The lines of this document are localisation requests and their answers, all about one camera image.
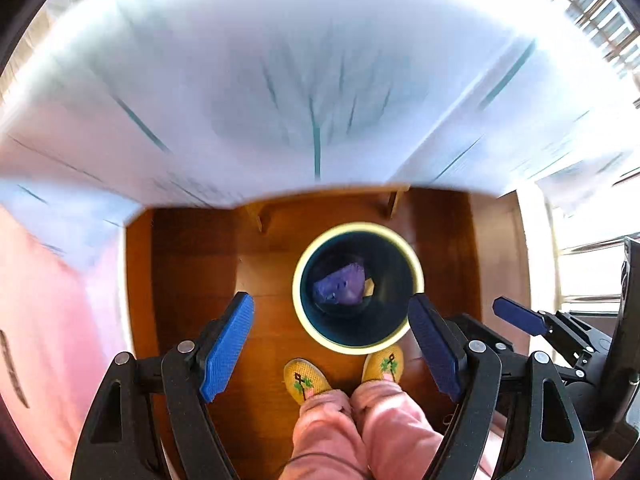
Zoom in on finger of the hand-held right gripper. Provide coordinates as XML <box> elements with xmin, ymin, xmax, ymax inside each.
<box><xmin>492</xmin><ymin>296</ymin><xmax>613</xmax><ymax>386</ymax></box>
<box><xmin>450</xmin><ymin>312</ymin><xmax>517</xmax><ymax>357</ymax></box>

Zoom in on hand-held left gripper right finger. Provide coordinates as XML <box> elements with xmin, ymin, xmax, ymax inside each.
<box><xmin>407</xmin><ymin>292</ymin><xmax>596</xmax><ymax>480</ymax></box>

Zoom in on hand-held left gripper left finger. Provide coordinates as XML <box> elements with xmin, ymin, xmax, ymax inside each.
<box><xmin>70</xmin><ymin>291</ymin><xmax>256</xmax><ymax>480</ymax></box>

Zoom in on round cream rimmed bin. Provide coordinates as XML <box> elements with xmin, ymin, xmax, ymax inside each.
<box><xmin>292</xmin><ymin>222</ymin><xmax>426</xmax><ymax>357</ymax></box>

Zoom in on purple wrapper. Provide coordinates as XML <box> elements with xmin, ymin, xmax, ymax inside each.
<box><xmin>314</xmin><ymin>259</ymin><xmax>367</xmax><ymax>306</ymax></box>

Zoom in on yellow embroidered slipper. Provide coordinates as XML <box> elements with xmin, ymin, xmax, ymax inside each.
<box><xmin>361</xmin><ymin>344</ymin><xmax>405</xmax><ymax>385</ymax></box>
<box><xmin>283</xmin><ymin>358</ymin><xmax>333</xmax><ymax>406</ymax></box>

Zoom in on wooden table leg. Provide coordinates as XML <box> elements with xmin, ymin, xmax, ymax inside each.
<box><xmin>245</xmin><ymin>203</ymin><xmax>267</xmax><ymax>234</ymax></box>
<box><xmin>382</xmin><ymin>189</ymin><xmax>412</xmax><ymax>220</ymax></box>

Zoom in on person's pink trousers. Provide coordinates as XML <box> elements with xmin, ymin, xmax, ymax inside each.
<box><xmin>277</xmin><ymin>380</ymin><xmax>493</xmax><ymax>480</ymax></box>

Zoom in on pink bed cover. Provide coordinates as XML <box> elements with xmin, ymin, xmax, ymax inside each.
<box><xmin>0</xmin><ymin>200</ymin><xmax>136</xmax><ymax>480</ymax></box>

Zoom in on tree print tablecloth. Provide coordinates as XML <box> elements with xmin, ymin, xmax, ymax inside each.
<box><xmin>0</xmin><ymin>0</ymin><xmax>640</xmax><ymax>273</ymax></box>

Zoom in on wooden framed window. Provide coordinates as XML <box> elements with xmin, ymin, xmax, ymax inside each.
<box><xmin>507</xmin><ymin>0</ymin><xmax>640</xmax><ymax>317</ymax></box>

